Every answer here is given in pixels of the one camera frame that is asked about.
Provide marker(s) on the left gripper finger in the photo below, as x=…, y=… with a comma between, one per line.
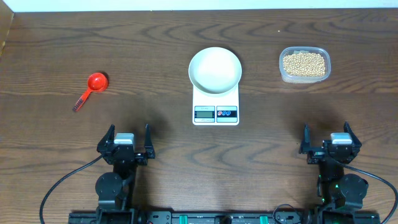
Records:
x=108, y=138
x=148, y=145

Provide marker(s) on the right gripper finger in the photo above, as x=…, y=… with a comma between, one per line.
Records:
x=305, y=144
x=347, y=129

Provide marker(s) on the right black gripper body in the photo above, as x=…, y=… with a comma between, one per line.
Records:
x=316, y=154

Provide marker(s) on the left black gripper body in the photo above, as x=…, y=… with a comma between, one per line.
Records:
x=139, y=160

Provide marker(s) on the red plastic measuring scoop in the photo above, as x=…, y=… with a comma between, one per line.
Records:
x=97, y=82

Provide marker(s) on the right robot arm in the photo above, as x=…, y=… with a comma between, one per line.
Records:
x=342, y=194

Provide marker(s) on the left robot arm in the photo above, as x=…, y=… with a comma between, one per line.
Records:
x=115, y=188

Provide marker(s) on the white digital kitchen scale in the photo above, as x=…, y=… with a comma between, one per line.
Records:
x=215, y=109

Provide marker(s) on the white round bowl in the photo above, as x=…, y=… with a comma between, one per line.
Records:
x=215, y=70

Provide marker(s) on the clear plastic container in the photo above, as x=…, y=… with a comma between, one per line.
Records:
x=304, y=80

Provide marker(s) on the soybeans in container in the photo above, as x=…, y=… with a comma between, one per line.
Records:
x=304, y=64

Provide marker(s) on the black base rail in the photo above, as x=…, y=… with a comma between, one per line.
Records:
x=164, y=217

